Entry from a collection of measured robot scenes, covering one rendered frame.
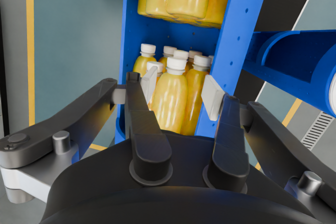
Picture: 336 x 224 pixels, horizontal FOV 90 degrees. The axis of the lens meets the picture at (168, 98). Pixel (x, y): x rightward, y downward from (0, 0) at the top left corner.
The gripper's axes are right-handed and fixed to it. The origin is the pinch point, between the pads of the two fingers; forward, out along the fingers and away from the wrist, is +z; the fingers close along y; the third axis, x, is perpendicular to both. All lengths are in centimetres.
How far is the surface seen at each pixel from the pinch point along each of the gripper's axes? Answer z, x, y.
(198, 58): 19.2, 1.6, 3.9
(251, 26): 14.7, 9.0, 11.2
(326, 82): 32, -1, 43
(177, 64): 14.3, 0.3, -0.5
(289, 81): 49, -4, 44
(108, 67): 132, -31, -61
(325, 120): 135, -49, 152
